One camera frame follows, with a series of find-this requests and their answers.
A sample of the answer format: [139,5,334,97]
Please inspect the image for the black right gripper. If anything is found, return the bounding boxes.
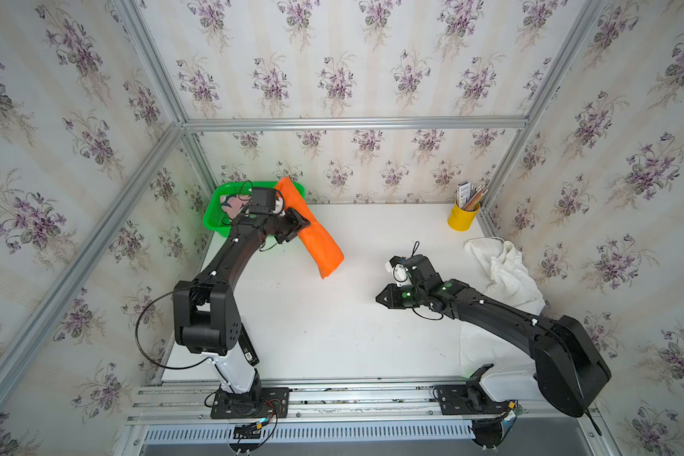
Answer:
[370,283,426,309]

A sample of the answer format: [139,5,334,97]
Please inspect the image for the orange shorts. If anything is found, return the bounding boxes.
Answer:
[275,177,344,279]

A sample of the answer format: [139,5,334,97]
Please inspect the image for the pink shark print shorts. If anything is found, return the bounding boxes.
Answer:
[220,194,251,220]

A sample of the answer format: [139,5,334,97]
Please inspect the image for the white cloth garment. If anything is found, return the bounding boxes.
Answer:
[464,237,545,315]

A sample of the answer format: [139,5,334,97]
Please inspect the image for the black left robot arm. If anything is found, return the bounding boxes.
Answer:
[142,179,311,404]

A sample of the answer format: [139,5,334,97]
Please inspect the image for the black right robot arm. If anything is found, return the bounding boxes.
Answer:
[375,255,612,418]

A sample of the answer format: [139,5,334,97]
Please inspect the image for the green plastic basket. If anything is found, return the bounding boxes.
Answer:
[203,180,285,243]

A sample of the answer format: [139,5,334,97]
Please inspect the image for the yellow pen cup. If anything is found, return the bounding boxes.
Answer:
[448,203,481,232]

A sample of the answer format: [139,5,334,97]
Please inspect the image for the pencils in cup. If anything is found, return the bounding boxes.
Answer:
[455,182,488,212]

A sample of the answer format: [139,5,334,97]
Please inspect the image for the black remote-like device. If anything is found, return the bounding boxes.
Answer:
[239,327,260,367]

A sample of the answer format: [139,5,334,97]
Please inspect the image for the small green-lit circuit board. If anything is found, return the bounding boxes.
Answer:
[232,422,264,442]

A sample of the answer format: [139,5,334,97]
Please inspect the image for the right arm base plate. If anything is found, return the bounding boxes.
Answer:
[432,363,517,416]

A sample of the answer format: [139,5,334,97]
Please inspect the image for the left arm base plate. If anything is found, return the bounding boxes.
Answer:
[206,388,291,420]

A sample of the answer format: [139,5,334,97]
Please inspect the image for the aluminium front rail frame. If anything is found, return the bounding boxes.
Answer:
[112,377,620,455]

